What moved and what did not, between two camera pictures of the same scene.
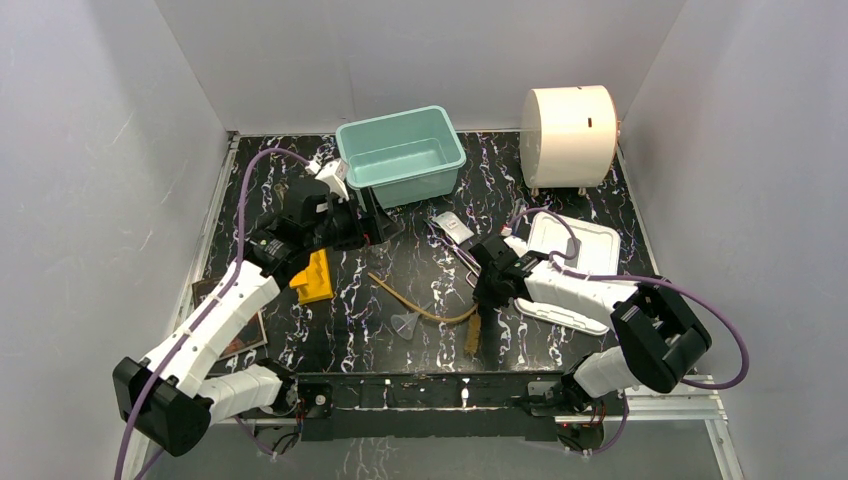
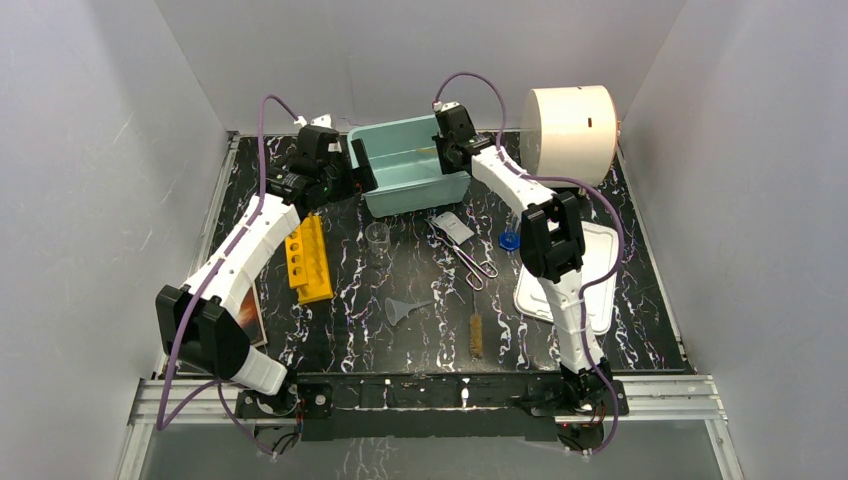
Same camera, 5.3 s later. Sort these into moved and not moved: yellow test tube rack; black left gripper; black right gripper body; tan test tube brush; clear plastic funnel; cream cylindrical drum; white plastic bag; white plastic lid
Moved: clear plastic funnel; black right gripper body; black left gripper
Not moved: white plastic bag; white plastic lid; yellow test tube rack; cream cylindrical drum; tan test tube brush
